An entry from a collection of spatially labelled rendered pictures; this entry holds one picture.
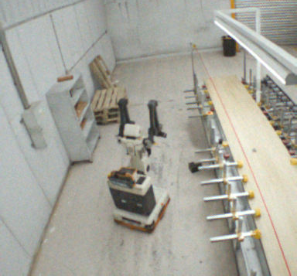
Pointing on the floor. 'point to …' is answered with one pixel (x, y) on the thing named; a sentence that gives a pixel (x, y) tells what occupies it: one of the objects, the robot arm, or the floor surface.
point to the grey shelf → (86, 138)
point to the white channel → (258, 42)
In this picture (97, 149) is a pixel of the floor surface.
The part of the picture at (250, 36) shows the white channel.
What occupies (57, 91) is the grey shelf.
